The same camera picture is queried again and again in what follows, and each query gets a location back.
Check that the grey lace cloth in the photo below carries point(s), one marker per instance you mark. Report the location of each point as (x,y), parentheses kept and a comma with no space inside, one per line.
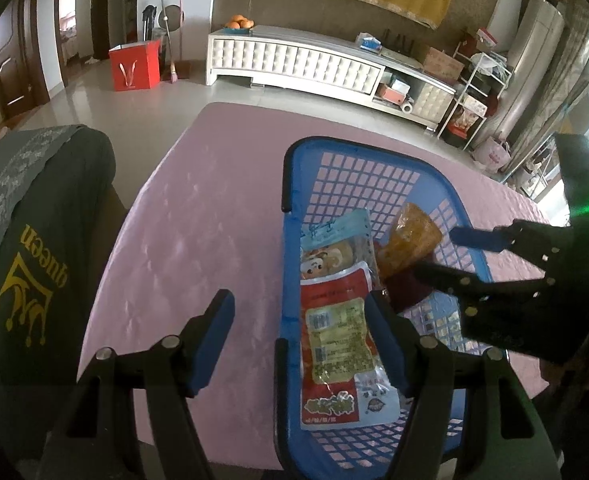
(4,175)

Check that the orange box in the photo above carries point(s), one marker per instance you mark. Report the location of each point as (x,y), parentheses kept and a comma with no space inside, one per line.
(392,92)

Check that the white metal storage rack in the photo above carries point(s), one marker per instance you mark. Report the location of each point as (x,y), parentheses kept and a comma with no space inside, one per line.
(474,100)

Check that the silver standing air conditioner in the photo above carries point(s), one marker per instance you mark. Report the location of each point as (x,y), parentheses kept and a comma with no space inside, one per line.
(529,60)

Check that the pile of oranges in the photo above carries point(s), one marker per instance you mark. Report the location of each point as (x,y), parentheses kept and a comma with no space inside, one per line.
(239,23)

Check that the brown wooden door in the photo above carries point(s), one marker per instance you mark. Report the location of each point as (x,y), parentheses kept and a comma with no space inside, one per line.
(17,60)

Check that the blue tissue box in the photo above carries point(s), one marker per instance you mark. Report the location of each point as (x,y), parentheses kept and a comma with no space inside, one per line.
(369,42)

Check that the patterned upright mattress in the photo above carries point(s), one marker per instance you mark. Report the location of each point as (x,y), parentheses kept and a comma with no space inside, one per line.
(569,75)

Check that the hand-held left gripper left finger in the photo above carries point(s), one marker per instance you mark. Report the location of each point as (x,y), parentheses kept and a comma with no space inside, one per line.
(214,340)

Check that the blue plastic mesh basket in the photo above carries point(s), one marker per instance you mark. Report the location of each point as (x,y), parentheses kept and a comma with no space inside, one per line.
(374,180)

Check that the dark green queen chair cover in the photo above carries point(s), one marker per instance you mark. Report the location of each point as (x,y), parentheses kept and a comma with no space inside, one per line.
(59,200)

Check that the orange-brown snack packet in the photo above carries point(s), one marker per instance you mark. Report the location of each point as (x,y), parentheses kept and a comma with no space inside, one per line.
(409,240)

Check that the cardboard box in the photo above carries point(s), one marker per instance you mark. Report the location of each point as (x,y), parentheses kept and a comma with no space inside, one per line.
(442,62)

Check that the red gift bag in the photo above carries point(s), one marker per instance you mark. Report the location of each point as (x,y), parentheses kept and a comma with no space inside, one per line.
(134,67)

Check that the blue cartoon snack packet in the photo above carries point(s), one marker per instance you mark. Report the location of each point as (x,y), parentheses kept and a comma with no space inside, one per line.
(324,232)

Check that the brown doorway frame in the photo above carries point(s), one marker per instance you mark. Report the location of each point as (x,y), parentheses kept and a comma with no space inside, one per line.
(102,10)

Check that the dark red snack packet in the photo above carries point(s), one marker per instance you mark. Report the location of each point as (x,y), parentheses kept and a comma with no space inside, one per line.
(404,290)

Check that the white tufted media cabinet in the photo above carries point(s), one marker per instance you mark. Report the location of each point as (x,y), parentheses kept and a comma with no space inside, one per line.
(294,60)

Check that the pink tablecloth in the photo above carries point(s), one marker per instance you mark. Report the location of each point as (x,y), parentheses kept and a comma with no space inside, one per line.
(199,210)

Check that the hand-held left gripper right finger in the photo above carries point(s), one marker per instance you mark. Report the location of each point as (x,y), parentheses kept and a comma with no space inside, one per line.
(384,345)

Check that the black bottles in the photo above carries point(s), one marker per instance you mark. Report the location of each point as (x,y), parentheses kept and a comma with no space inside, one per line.
(399,42)

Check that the white paper roll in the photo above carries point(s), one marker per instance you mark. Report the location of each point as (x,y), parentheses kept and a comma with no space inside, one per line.
(407,106)

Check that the red and white snack packet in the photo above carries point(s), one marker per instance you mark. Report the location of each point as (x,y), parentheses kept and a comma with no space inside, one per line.
(334,330)

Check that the leaning ironing board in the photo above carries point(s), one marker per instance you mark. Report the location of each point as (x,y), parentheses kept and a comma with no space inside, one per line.
(586,110)

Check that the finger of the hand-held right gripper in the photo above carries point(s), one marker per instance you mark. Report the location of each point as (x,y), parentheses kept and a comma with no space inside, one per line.
(449,274)
(479,240)

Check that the broom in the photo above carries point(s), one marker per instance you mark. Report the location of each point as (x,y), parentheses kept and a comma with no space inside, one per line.
(173,72)

